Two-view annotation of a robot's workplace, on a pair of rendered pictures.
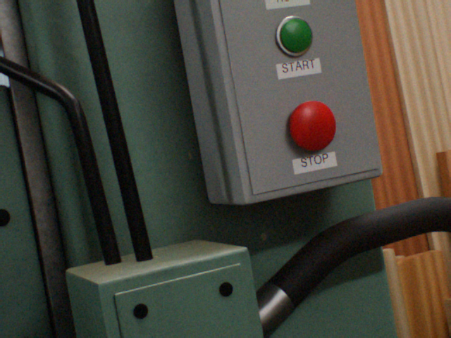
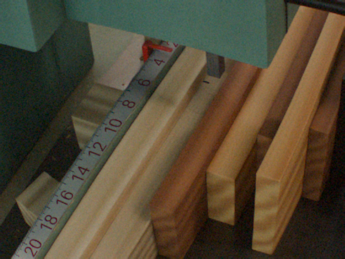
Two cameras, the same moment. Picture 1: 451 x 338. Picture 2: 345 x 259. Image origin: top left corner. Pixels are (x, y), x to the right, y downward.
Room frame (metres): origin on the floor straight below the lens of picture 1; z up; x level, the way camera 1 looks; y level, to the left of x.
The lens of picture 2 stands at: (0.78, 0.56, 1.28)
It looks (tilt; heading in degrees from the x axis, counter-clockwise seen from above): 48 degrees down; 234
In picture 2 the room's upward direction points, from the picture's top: 7 degrees counter-clockwise
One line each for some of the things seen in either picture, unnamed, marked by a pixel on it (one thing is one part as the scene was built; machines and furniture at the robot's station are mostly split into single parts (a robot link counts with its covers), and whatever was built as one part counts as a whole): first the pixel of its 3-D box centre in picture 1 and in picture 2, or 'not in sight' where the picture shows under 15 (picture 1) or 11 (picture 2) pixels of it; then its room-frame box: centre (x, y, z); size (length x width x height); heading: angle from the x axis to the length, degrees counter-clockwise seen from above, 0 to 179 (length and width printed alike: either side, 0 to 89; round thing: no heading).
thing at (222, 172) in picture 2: not in sight; (285, 75); (0.51, 0.32, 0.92); 0.23 x 0.02 x 0.05; 23
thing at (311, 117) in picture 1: (313, 125); not in sight; (0.52, -0.06, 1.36); 0.03 x 0.01 x 0.03; 113
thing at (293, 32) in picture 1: (296, 35); not in sight; (0.52, -0.06, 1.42); 0.02 x 0.01 x 0.02; 113
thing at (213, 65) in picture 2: not in sight; (214, 44); (0.56, 0.31, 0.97); 0.01 x 0.01 x 0.05; 23
